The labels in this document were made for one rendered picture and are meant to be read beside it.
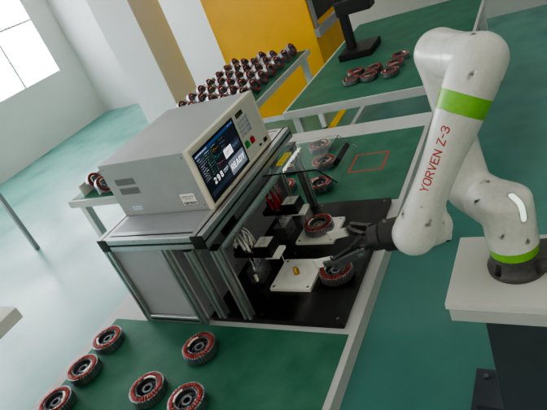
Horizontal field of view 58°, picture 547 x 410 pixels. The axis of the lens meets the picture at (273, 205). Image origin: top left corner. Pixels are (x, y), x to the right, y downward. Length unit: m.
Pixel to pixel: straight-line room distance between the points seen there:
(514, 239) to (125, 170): 1.14
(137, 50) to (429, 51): 4.49
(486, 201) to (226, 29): 4.41
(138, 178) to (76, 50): 8.05
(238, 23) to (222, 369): 4.29
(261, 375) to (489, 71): 0.96
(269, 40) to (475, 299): 4.21
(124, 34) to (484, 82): 4.71
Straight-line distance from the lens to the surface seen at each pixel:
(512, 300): 1.43
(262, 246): 1.62
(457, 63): 1.19
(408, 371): 2.32
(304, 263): 1.71
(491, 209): 1.35
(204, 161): 1.50
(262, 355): 1.51
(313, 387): 1.37
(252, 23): 5.32
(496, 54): 1.18
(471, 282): 1.49
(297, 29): 5.14
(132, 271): 1.75
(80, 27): 9.34
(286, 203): 1.80
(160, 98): 5.63
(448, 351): 2.36
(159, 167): 1.55
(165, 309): 1.80
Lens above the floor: 1.77
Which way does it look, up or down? 28 degrees down
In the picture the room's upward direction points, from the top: 23 degrees counter-clockwise
